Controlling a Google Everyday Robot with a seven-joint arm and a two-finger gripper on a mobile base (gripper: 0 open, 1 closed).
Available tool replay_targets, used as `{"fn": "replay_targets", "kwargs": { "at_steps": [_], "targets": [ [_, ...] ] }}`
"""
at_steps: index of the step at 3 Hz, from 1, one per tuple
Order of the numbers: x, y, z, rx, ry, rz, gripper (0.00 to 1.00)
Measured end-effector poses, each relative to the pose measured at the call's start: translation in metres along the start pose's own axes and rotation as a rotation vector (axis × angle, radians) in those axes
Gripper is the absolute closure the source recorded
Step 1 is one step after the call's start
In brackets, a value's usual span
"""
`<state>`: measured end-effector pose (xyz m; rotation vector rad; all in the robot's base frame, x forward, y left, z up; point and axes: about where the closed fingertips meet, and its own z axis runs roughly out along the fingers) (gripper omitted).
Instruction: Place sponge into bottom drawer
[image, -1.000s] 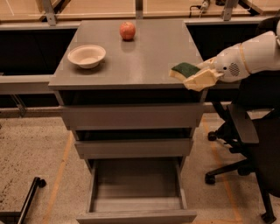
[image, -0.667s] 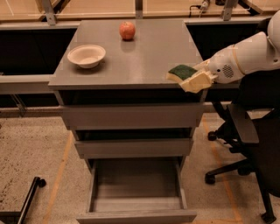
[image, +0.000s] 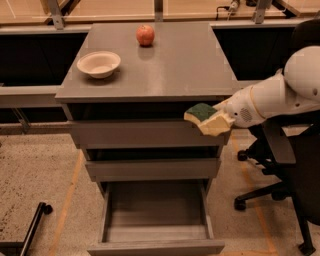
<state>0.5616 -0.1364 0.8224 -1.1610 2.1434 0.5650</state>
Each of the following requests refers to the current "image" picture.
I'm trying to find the grey drawer cabinet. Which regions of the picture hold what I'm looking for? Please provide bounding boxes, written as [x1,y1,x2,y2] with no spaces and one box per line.
[54,21,245,256]

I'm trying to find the white paper bowl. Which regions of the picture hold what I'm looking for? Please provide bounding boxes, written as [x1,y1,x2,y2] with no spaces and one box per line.
[77,51,121,79]

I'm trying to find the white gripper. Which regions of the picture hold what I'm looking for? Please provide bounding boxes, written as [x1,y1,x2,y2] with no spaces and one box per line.
[198,87,265,136]

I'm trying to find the grey top drawer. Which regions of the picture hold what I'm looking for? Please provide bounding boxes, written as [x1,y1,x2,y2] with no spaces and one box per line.
[71,120,230,149]

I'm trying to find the grey middle drawer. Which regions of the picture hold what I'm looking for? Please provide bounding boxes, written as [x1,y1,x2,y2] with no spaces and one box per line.
[86,158,221,181]

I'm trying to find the black office chair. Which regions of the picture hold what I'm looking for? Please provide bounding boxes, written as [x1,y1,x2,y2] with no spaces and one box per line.
[234,19,320,256]

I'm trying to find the grey open bottom drawer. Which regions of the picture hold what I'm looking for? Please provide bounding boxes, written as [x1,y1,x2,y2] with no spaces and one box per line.
[88,180,225,256]

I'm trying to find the red apple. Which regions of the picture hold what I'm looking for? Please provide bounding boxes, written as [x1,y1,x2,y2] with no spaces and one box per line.
[136,25,155,47]

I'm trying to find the black wheeled stand leg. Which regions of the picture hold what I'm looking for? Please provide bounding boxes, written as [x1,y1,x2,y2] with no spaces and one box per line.
[0,202,53,256]

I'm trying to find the green and yellow sponge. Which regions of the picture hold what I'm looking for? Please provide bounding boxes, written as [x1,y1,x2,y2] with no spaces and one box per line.
[184,103,217,125]

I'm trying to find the black cable with plug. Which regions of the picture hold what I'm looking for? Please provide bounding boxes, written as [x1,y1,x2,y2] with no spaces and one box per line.
[215,0,242,21]

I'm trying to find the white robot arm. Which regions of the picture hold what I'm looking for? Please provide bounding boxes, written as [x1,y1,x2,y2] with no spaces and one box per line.
[198,46,320,136]

